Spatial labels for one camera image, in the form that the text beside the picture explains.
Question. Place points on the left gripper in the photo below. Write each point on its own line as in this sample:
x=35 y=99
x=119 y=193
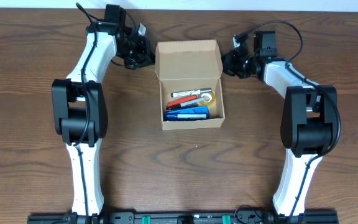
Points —
x=142 y=54

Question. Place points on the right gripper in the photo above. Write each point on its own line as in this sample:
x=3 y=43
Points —
x=232 y=64

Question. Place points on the yellow tape roll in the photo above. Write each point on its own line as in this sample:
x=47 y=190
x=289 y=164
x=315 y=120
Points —
x=209 y=99

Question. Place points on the cardboard box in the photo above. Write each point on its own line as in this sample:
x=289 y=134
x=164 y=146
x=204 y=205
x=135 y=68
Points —
x=190 y=65

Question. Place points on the black white whiteboard marker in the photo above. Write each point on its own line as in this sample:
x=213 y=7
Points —
x=190 y=92

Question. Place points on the black sharpie marker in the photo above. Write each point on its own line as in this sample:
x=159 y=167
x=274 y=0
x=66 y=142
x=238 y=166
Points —
x=185 y=104

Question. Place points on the blue plastic block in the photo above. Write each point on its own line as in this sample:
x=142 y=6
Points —
x=189 y=110

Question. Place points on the red black stapler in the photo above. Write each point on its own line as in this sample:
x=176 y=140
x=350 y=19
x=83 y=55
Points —
x=181 y=100

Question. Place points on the blue white whiteboard marker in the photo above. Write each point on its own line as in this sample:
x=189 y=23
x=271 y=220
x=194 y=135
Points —
x=185 y=117

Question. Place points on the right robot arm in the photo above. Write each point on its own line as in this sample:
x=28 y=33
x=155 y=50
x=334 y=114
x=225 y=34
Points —
x=310 y=126

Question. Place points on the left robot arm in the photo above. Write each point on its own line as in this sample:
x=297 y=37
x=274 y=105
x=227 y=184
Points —
x=79 y=108

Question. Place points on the black mounting rail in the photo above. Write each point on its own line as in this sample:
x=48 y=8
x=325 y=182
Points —
x=238 y=217

